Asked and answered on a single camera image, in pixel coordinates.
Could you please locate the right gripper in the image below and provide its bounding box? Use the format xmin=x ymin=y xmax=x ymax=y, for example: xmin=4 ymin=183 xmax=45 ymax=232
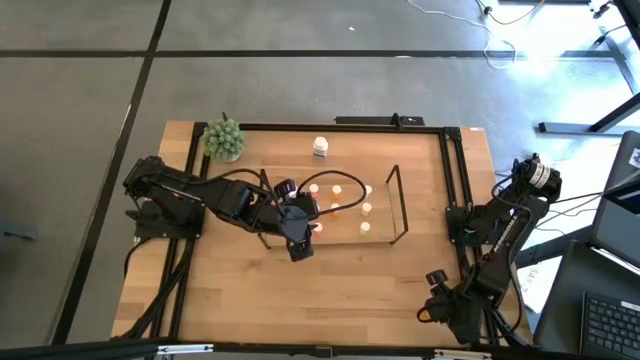
xmin=422 ymin=269 xmax=484 ymax=344

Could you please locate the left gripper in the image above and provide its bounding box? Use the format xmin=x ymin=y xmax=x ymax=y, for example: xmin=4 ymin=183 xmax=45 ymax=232
xmin=259 ymin=179 xmax=316 ymax=262

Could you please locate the white printed paper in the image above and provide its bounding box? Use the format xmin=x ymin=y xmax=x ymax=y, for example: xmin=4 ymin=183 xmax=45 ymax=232
xmin=519 ymin=263 xmax=554 ymax=314

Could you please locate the green potted succulent plant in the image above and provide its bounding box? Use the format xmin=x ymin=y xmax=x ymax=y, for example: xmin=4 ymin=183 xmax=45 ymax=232
xmin=201 ymin=112 xmax=248 ymax=163

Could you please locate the black desk crossbar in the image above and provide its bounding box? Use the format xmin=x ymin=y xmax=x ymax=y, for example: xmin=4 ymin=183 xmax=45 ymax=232
xmin=514 ymin=224 xmax=596 ymax=269

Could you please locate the dark closed laptop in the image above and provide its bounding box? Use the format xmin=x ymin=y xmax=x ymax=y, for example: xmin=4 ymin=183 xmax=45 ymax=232
xmin=591 ymin=130 xmax=640 ymax=271

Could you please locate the black desk foot bar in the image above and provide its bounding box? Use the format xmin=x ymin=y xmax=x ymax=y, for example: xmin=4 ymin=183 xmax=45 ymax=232
xmin=538 ymin=92 xmax=640 ymax=135

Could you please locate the black desk leg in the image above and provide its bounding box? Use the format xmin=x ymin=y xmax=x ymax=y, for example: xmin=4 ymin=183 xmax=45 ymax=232
xmin=604 ymin=0 xmax=640 ymax=96

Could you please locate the silver aluminium bracket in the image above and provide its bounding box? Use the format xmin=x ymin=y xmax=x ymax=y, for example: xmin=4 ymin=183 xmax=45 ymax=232
xmin=432 ymin=348 xmax=493 ymax=360
xmin=156 ymin=343 xmax=215 ymax=356

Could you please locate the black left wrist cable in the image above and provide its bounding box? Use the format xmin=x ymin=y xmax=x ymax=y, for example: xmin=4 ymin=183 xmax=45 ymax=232
xmin=189 ymin=167 xmax=370 ymax=219

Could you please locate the black flat mount bar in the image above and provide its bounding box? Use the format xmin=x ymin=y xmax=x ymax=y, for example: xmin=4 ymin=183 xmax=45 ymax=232
xmin=333 ymin=112 xmax=426 ymax=127

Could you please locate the white floor cable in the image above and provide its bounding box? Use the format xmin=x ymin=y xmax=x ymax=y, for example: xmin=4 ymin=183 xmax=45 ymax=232
xmin=405 ymin=0 xmax=519 ymax=70

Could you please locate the yellow floor cable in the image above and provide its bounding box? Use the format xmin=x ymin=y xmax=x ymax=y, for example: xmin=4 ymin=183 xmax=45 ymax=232
xmin=477 ymin=0 xmax=547 ymax=26

